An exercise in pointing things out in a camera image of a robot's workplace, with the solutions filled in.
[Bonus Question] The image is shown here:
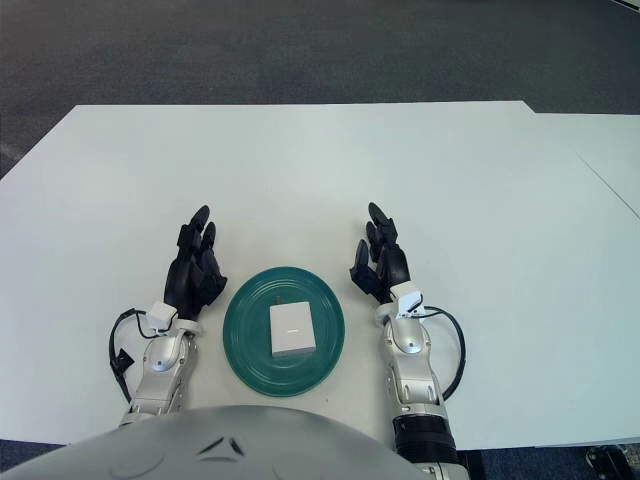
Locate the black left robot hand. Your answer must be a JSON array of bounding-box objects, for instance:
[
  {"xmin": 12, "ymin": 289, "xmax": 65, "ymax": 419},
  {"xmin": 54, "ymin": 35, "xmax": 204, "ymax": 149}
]
[{"xmin": 163, "ymin": 204, "xmax": 229, "ymax": 321}]

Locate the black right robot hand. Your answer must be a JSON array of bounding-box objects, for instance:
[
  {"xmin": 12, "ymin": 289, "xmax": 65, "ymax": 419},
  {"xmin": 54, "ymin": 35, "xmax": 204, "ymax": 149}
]
[{"xmin": 348, "ymin": 201, "xmax": 412, "ymax": 305}]

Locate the white square charger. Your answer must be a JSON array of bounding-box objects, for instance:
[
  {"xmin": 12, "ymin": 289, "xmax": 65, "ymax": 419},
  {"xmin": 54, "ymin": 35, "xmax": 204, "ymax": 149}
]
[{"xmin": 268, "ymin": 297, "xmax": 319, "ymax": 359}]

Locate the green round plate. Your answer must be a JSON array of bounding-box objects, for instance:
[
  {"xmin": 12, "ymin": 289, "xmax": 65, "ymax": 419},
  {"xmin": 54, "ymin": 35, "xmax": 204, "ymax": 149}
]
[{"xmin": 222, "ymin": 266, "xmax": 346, "ymax": 399}]

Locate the white right wrist connector box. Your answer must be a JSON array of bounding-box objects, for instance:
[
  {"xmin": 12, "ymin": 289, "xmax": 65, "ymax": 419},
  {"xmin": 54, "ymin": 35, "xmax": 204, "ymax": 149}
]
[{"xmin": 388, "ymin": 282, "xmax": 424, "ymax": 319}]

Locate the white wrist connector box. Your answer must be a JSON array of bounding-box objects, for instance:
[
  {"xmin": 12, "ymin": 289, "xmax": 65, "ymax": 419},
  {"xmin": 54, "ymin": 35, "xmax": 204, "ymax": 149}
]
[
  {"xmin": 144, "ymin": 301, "xmax": 179, "ymax": 334},
  {"xmin": 388, "ymin": 282, "xmax": 424, "ymax": 319}
]

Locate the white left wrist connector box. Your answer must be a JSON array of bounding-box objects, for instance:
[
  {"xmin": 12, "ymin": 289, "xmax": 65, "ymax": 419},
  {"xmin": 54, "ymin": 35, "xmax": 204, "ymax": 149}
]
[{"xmin": 144, "ymin": 301, "xmax": 179, "ymax": 334}]

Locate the grey robot torso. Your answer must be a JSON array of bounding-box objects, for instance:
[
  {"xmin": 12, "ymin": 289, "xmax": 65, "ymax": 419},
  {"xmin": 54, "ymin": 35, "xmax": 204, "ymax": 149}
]
[{"xmin": 0, "ymin": 404, "xmax": 426, "ymax": 480}]

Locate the black caster base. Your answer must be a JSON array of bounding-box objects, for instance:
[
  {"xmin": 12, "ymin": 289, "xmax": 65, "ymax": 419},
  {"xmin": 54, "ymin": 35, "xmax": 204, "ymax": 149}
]
[{"xmin": 584, "ymin": 444, "xmax": 640, "ymax": 480}]

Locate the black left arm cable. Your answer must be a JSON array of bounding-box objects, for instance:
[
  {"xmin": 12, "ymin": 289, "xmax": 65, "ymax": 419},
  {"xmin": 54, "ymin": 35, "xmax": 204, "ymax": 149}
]
[{"xmin": 108, "ymin": 308, "xmax": 151, "ymax": 404}]

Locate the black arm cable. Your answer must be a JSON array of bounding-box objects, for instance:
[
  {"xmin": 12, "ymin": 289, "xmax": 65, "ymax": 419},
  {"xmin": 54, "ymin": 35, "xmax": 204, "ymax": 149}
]
[
  {"xmin": 419, "ymin": 305, "xmax": 467, "ymax": 401},
  {"xmin": 108, "ymin": 308, "xmax": 151, "ymax": 404}
]

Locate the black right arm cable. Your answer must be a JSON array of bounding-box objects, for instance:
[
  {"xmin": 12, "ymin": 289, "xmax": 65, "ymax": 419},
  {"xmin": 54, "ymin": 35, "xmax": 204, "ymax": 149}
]
[{"xmin": 419, "ymin": 305, "xmax": 467, "ymax": 401}]

